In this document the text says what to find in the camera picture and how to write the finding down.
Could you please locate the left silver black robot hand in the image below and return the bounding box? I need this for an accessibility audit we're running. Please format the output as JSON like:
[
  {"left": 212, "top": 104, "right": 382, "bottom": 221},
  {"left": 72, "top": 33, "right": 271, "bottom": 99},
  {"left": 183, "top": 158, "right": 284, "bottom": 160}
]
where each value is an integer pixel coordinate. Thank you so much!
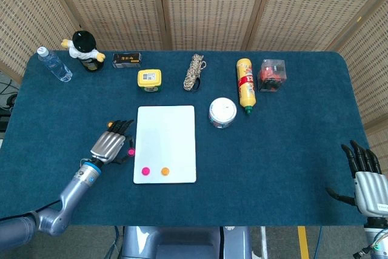
[{"left": 90, "top": 118, "right": 136, "bottom": 166}]

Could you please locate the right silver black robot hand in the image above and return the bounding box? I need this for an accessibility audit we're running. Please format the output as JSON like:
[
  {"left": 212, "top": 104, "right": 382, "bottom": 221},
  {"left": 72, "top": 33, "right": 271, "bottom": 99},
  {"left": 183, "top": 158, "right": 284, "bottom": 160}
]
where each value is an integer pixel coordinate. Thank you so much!
[{"left": 326, "top": 140, "right": 388, "bottom": 219}]

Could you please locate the white rectangular board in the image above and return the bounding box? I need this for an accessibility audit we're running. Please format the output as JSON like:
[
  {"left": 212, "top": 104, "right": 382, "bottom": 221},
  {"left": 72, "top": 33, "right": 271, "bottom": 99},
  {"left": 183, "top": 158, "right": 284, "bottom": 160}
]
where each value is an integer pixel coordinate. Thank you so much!
[{"left": 133, "top": 105, "right": 197, "bottom": 185}]

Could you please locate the green tub with yellow lid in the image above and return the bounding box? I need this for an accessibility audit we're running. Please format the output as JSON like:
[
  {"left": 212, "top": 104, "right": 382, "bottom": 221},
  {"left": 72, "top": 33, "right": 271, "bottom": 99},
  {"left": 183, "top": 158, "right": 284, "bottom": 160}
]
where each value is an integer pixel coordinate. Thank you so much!
[{"left": 136, "top": 69, "right": 162, "bottom": 93}]

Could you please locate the black cardboard box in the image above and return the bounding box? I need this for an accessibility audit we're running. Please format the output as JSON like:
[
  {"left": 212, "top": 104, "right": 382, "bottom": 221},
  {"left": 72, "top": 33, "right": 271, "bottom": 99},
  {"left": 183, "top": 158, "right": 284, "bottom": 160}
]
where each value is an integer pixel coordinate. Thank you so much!
[{"left": 112, "top": 52, "right": 142, "bottom": 69}]

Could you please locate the clear plastic water bottle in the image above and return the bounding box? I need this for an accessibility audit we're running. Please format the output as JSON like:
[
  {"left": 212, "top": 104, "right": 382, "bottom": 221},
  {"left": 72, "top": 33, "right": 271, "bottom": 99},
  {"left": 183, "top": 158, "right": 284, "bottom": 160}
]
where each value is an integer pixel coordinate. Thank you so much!
[{"left": 36, "top": 46, "right": 73, "bottom": 83}]

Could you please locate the blue table cloth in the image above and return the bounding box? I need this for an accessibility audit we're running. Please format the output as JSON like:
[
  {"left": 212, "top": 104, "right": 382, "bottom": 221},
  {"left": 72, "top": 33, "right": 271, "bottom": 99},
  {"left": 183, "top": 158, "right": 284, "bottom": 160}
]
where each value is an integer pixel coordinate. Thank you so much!
[{"left": 0, "top": 50, "right": 369, "bottom": 228}]

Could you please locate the black yellow plush toy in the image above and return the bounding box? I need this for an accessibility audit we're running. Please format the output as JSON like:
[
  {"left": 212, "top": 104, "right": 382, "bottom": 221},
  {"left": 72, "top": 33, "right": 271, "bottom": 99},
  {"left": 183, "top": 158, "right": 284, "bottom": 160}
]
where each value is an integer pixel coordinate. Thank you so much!
[{"left": 61, "top": 30, "right": 106, "bottom": 62}]

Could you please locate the clear jar of binder clips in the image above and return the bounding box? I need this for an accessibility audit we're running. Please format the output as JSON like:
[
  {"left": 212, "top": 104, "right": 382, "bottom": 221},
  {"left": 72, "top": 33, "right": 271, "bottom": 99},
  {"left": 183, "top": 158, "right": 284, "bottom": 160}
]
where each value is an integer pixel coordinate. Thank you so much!
[{"left": 208, "top": 97, "right": 238, "bottom": 129}]

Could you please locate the grey robot torso base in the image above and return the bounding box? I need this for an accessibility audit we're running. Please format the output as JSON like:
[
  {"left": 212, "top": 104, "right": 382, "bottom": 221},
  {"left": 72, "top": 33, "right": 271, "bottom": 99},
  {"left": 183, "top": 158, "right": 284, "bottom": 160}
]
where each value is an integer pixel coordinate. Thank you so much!
[{"left": 121, "top": 225, "right": 252, "bottom": 259}]

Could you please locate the yellow bottle with green cap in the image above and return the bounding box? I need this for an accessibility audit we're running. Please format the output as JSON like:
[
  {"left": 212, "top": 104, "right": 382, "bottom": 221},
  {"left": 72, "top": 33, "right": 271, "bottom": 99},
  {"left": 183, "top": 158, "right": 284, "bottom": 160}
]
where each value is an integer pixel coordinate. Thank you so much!
[{"left": 236, "top": 58, "right": 257, "bottom": 116}]

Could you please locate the clear box of binder clips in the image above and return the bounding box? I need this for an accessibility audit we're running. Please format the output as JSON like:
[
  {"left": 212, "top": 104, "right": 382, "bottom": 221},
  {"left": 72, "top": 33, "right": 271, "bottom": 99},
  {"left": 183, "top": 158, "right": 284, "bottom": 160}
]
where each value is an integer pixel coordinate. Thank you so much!
[{"left": 256, "top": 58, "right": 287, "bottom": 93}]

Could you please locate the woven folding screen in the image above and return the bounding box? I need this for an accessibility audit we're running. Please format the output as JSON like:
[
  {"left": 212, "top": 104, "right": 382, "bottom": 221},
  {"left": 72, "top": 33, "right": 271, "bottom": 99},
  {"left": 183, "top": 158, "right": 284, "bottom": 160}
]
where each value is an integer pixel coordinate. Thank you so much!
[{"left": 0, "top": 0, "right": 388, "bottom": 163}]

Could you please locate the beige braided rope bundle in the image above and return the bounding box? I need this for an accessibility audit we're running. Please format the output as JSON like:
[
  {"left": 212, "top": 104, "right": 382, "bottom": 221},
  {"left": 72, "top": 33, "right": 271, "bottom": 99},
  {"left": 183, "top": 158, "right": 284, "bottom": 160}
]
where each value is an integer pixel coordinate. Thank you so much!
[{"left": 182, "top": 53, "right": 208, "bottom": 92}]

